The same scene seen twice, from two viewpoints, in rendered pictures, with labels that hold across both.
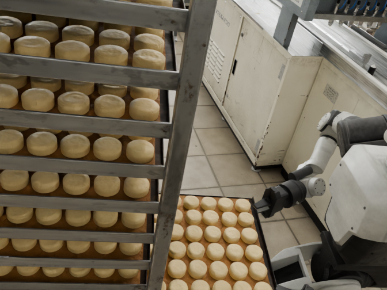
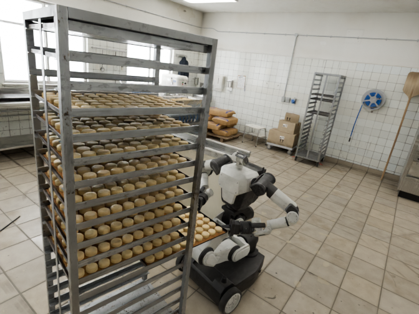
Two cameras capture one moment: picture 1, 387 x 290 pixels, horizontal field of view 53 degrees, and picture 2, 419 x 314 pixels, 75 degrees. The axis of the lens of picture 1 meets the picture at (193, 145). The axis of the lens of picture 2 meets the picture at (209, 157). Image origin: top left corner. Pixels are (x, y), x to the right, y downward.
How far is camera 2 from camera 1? 94 cm
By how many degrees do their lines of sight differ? 34
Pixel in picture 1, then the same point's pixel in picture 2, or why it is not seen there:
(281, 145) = not seen: hidden behind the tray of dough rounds
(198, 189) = not seen: hidden behind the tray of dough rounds
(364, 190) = (234, 177)
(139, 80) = (187, 147)
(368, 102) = (207, 157)
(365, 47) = (191, 136)
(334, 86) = (188, 156)
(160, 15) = (192, 128)
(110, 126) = (179, 166)
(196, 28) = (204, 129)
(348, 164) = (224, 172)
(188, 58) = (202, 137)
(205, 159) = not seen: hidden behind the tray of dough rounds
